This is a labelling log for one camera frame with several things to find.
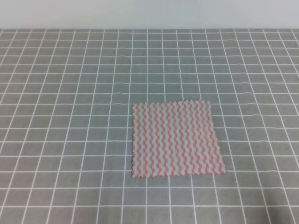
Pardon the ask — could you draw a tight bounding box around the pink wavy striped towel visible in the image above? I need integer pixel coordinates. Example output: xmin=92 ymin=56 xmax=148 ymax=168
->
xmin=132 ymin=100 xmax=226 ymax=178

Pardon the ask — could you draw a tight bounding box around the grey checked tablecloth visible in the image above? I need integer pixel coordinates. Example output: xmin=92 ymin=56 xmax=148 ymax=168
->
xmin=0 ymin=29 xmax=299 ymax=224

